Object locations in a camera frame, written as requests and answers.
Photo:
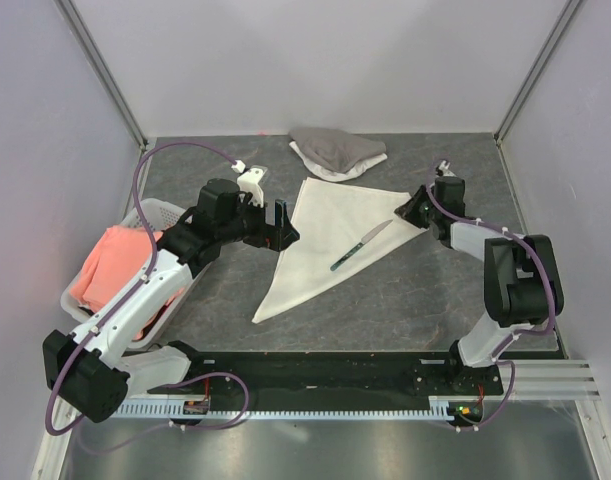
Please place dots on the green handled knife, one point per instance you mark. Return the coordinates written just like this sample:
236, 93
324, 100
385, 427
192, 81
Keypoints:
368, 237

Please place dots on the white cable duct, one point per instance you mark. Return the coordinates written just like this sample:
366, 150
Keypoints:
186, 407

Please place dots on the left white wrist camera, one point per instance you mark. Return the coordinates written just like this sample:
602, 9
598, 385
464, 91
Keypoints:
250, 180

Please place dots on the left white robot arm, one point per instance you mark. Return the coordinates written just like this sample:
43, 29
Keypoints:
86, 367

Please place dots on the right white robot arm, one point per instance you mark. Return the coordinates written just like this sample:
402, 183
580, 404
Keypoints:
522, 290

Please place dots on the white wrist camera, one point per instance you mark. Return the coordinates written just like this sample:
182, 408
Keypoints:
443, 169
250, 180

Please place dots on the aluminium frame post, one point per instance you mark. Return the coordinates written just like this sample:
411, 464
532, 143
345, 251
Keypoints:
93, 54
537, 68

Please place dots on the grey folded cloth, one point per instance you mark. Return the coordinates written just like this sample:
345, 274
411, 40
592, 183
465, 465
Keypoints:
334, 149

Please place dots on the left aluminium frame post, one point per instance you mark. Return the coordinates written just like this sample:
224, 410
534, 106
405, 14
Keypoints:
93, 54

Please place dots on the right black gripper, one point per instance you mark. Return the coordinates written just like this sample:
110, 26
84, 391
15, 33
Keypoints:
408, 210

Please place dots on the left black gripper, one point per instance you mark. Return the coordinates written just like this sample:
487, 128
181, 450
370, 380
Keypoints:
267, 234

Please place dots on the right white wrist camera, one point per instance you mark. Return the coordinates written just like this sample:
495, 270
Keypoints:
443, 169

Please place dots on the white cloth napkin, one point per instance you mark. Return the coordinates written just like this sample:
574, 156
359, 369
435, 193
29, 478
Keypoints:
331, 219

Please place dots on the right aluminium frame post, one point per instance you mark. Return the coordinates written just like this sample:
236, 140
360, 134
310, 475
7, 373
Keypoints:
537, 68

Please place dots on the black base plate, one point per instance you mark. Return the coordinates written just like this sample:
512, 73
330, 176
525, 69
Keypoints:
333, 381

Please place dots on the pink cloth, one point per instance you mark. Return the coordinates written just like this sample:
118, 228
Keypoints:
115, 259

